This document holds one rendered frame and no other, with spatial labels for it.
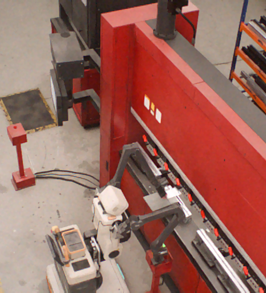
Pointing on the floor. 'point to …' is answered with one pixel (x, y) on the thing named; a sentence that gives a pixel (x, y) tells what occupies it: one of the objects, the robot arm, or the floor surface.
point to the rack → (254, 63)
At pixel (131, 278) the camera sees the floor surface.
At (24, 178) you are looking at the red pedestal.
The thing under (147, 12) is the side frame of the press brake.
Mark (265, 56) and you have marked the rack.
